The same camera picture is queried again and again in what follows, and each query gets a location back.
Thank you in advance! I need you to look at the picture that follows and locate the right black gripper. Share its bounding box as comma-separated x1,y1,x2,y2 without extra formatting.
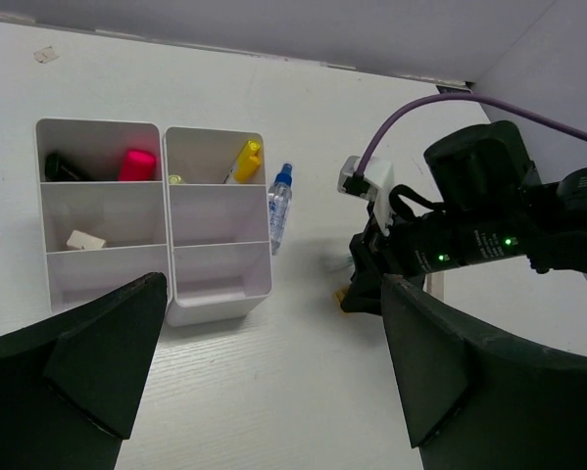
342,214,587,469

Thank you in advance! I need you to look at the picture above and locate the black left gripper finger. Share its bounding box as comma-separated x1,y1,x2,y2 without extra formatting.
0,272,168,469

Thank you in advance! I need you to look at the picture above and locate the white correction tape dispenser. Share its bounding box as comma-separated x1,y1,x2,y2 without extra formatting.
66,230,107,251

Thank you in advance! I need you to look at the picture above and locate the tan eraser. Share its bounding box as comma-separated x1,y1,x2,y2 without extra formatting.
332,287,348,313

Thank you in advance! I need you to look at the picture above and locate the green cap black highlighter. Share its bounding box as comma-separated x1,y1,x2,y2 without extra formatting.
43,152,94,182

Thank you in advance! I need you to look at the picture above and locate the pale yellow pen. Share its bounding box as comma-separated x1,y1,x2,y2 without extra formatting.
168,174,184,185

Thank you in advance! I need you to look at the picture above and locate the white eraser block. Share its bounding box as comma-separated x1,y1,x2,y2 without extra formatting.
424,272,445,301

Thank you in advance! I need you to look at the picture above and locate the pink cap black highlighter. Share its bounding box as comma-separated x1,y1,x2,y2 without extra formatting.
118,149,157,182

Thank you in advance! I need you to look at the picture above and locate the white marker yellow cap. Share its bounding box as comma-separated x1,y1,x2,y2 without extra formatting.
223,156,262,184

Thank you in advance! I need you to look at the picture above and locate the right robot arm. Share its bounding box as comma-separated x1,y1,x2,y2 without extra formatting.
339,120,587,469

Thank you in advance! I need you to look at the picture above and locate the right white divided organizer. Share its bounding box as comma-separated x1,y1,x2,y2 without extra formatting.
164,127,272,327

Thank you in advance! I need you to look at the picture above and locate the white divided organizer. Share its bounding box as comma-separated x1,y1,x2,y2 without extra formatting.
164,127,272,327
35,117,170,314

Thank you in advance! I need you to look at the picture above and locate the left white divided organizer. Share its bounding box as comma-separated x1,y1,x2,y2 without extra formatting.
35,117,170,314

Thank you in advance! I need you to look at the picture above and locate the blue cap spray bottle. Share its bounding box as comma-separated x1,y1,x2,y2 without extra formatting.
268,164,293,255

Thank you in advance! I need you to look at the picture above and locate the dark corner label right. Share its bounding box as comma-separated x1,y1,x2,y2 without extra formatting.
436,85,471,94

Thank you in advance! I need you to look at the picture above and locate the small white scrap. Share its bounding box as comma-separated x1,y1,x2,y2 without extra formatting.
33,46,59,64

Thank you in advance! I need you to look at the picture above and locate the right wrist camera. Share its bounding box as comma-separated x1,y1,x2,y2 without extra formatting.
337,156,394,236

